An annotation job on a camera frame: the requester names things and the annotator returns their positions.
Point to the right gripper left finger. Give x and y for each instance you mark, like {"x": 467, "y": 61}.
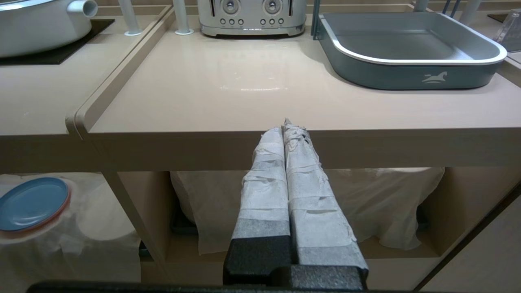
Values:
{"x": 264, "y": 211}

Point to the clear plastic container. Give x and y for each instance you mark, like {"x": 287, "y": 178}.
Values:
{"x": 511, "y": 30}

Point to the grey tray with white rim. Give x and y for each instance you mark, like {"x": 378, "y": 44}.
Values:
{"x": 409, "y": 51}

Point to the black cooktop mat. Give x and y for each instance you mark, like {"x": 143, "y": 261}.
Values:
{"x": 61, "y": 44}

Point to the silver toaster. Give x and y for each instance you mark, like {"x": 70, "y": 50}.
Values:
{"x": 252, "y": 17}

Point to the beige shelf unit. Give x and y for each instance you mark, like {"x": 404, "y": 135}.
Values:
{"x": 203, "y": 101}

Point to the white post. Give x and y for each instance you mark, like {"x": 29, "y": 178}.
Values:
{"x": 129, "y": 18}
{"x": 181, "y": 17}

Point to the white cloth cover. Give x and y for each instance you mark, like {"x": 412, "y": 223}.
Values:
{"x": 378, "y": 203}
{"x": 69, "y": 240}

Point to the blue plate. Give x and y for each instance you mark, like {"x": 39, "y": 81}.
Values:
{"x": 33, "y": 203}

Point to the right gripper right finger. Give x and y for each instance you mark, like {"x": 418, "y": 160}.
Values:
{"x": 315, "y": 211}

